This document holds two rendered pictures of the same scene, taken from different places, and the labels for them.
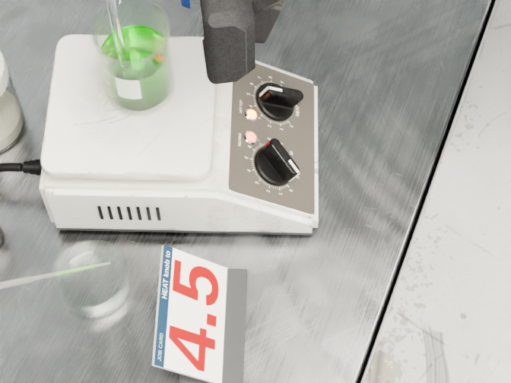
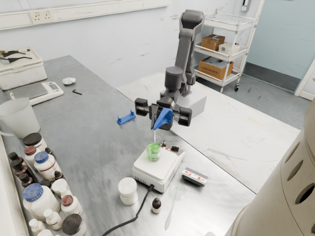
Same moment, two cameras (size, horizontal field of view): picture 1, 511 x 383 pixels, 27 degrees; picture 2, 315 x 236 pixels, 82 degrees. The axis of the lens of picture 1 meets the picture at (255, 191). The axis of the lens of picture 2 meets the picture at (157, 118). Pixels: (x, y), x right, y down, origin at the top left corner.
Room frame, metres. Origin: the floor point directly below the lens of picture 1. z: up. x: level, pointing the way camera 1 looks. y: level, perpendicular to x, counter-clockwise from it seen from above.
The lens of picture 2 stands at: (0.23, 0.44, 1.51)
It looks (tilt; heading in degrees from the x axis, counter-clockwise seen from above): 40 degrees down; 298
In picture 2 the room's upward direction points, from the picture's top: straight up
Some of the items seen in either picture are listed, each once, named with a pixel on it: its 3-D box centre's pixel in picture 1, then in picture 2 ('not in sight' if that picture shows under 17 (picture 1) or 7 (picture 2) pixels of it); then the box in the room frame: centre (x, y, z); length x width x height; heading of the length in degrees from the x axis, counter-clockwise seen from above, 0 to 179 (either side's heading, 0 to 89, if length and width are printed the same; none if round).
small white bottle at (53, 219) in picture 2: not in sight; (53, 218); (0.60, 0.39, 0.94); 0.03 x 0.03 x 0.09
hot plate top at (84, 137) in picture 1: (131, 105); (155, 160); (0.42, 0.09, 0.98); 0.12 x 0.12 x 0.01; 89
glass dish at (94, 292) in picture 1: (91, 279); (177, 190); (0.32, 0.12, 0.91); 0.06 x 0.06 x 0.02
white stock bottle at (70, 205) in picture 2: not in sight; (71, 206); (0.59, 0.34, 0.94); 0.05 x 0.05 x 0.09
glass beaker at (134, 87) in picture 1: (134, 55); (153, 150); (0.44, 0.08, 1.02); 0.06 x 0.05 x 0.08; 19
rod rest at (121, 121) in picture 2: not in sight; (126, 116); (0.72, -0.13, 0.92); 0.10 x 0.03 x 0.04; 70
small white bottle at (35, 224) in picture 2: not in sight; (37, 227); (0.63, 0.43, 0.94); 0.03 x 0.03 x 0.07
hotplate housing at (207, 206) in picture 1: (172, 137); (159, 162); (0.42, 0.06, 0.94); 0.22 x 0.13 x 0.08; 89
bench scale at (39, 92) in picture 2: not in sight; (37, 92); (1.33, -0.06, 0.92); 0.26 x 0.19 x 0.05; 70
